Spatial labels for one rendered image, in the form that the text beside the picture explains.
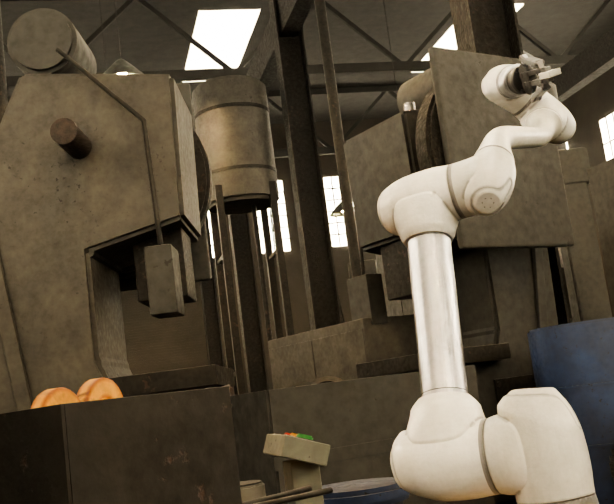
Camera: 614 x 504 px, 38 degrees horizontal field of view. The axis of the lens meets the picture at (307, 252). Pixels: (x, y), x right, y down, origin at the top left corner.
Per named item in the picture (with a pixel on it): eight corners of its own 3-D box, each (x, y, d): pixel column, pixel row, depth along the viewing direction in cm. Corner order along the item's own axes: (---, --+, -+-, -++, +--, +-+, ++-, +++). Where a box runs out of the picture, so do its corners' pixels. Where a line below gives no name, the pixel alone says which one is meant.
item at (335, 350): (348, 493, 621) (327, 335, 638) (455, 496, 531) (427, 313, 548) (283, 506, 591) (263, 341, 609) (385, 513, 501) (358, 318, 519)
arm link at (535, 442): (590, 499, 166) (564, 381, 170) (495, 509, 174) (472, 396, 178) (603, 486, 180) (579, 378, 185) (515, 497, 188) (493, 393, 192)
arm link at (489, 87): (508, 54, 244) (545, 83, 246) (490, 59, 259) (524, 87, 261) (485, 86, 244) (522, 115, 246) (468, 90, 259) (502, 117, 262)
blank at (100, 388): (68, 384, 193) (81, 382, 191) (109, 374, 207) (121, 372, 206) (79, 456, 192) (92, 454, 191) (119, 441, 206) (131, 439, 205)
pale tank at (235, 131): (239, 470, 964) (194, 74, 1034) (227, 466, 1051) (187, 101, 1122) (321, 458, 986) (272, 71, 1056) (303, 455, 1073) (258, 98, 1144)
